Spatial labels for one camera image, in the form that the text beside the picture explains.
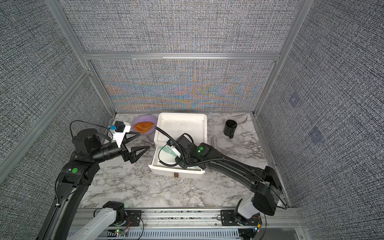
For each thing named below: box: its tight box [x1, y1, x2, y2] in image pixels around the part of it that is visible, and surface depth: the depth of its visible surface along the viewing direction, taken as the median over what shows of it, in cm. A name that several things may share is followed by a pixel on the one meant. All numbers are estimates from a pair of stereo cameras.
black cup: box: [223, 119, 238, 139], surface depth 103 cm
